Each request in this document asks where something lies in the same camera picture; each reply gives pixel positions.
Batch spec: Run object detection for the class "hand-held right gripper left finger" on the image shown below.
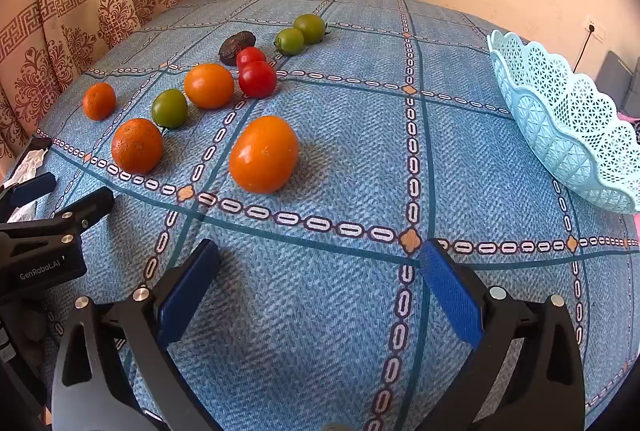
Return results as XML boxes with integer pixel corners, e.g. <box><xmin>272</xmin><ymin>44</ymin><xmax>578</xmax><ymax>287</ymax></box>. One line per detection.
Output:
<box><xmin>51</xmin><ymin>238</ymin><xmax>223</xmax><ymax>431</ymax></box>

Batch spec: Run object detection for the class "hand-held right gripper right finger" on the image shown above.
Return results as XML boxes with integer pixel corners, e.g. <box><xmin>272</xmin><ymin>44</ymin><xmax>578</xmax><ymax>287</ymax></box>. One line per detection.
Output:
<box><xmin>419</xmin><ymin>238</ymin><xmax>586</xmax><ymax>431</ymax></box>

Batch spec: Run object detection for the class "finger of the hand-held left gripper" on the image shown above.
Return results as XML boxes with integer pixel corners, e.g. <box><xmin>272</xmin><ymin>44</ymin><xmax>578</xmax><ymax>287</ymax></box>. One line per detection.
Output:
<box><xmin>0</xmin><ymin>172</ymin><xmax>57</xmax><ymax>224</ymax></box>
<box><xmin>47</xmin><ymin>186</ymin><xmax>115</xmax><ymax>244</ymax></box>

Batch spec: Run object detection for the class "large textured mandarin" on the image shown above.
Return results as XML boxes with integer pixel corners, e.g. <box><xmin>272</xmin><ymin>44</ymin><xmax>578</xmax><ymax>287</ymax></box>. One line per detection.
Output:
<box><xmin>111</xmin><ymin>118</ymin><xmax>165</xmax><ymax>175</ymax></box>

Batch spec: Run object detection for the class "small textured mandarin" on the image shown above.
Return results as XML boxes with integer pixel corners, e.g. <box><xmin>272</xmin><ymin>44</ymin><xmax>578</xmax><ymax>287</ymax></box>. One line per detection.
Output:
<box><xmin>82</xmin><ymin>82</ymin><xmax>117</xmax><ymax>121</ymax></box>

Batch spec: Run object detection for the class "green tomato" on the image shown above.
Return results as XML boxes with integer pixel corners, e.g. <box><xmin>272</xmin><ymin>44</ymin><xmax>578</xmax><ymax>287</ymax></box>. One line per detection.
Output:
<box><xmin>293</xmin><ymin>13</ymin><xmax>328</xmax><ymax>45</ymax></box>
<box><xmin>273</xmin><ymin>28</ymin><xmax>306</xmax><ymax>56</ymax></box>
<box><xmin>151</xmin><ymin>88</ymin><xmax>189</xmax><ymax>129</ymax></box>

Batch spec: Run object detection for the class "yellow-orange citrus fruit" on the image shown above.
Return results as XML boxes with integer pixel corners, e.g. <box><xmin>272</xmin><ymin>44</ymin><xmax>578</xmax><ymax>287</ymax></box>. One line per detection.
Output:
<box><xmin>229</xmin><ymin>115</ymin><xmax>300</xmax><ymax>194</ymax></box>

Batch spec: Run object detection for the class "round orange tomato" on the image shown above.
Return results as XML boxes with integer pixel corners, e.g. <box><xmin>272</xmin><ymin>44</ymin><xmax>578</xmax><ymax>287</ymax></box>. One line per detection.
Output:
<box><xmin>183</xmin><ymin>63</ymin><xmax>235</xmax><ymax>109</ymax></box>

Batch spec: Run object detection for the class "red tomato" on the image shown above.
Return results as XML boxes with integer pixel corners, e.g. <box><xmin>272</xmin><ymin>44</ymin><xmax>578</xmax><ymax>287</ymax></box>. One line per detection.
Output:
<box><xmin>235</xmin><ymin>46</ymin><xmax>268</xmax><ymax>69</ymax></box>
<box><xmin>238</xmin><ymin>61</ymin><xmax>278</xmax><ymax>99</ymax></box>

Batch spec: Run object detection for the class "light blue plastic basket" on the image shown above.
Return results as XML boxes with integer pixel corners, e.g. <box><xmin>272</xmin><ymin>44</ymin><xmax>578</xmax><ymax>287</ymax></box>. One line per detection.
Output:
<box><xmin>487</xmin><ymin>30</ymin><xmax>640</xmax><ymax>214</ymax></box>

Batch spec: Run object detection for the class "dark brown avocado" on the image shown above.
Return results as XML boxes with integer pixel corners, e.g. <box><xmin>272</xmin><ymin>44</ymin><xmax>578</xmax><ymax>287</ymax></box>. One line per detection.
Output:
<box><xmin>218</xmin><ymin>31</ymin><xmax>257</xmax><ymax>66</ymax></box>

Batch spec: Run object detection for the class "white crumpled paper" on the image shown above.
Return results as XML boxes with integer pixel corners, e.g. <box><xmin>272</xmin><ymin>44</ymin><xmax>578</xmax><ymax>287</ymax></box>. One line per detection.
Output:
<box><xmin>5</xmin><ymin>148</ymin><xmax>48</xmax><ymax>223</ymax></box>

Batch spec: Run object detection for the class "grey upright cushion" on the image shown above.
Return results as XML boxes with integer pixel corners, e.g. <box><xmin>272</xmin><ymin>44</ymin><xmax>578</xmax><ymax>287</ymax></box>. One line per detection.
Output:
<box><xmin>597</xmin><ymin>50</ymin><xmax>640</xmax><ymax>117</ymax></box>

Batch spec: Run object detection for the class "black power cable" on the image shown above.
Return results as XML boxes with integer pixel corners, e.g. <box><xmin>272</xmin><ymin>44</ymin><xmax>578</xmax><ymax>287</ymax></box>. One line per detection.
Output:
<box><xmin>574</xmin><ymin>27</ymin><xmax>596</xmax><ymax>74</ymax></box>

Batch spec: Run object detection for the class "white wall socket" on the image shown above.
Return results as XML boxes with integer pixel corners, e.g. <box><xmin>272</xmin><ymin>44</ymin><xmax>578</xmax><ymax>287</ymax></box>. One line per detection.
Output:
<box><xmin>584</xmin><ymin>16</ymin><xmax>607</xmax><ymax>43</ymax></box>

